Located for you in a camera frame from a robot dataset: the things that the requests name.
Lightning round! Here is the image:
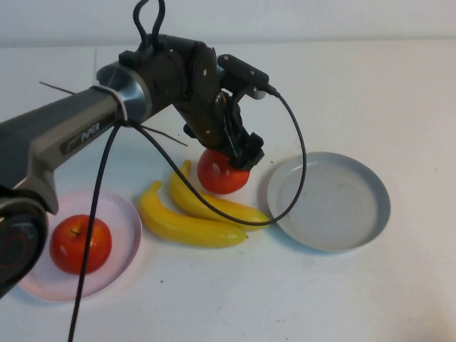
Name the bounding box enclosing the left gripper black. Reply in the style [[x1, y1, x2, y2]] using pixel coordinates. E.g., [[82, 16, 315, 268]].
[[177, 46, 265, 170]]

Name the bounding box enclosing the red apple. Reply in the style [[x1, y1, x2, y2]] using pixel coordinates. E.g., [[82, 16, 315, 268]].
[[197, 148, 250, 195], [49, 214, 113, 275]]

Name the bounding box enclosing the yellow banana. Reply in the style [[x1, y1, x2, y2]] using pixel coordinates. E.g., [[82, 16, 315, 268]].
[[138, 180, 249, 249], [169, 160, 271, 232]]

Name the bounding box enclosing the grey-blue round plate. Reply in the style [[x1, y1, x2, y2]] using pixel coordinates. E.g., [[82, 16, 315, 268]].
[[266, 152, 392, 254]]

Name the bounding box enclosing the pink round plate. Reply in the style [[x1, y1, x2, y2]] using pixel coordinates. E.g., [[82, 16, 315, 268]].
[[17, 190, 143, 303]]

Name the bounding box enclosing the black zip tie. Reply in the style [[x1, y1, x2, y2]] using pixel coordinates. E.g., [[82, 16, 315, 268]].
[[38, 81, 76, 96], [140, 123, 189, 147]]

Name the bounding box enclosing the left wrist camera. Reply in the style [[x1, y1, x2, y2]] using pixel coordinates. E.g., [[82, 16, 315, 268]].
[[217, 53, 271, 101]]

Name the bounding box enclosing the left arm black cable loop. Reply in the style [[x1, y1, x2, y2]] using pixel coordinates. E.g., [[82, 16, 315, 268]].
[[133, 0, 167, 49]]

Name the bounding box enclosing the left black camera cable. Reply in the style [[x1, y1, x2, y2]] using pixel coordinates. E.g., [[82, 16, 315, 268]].
[[67, 83, 308, 342]]

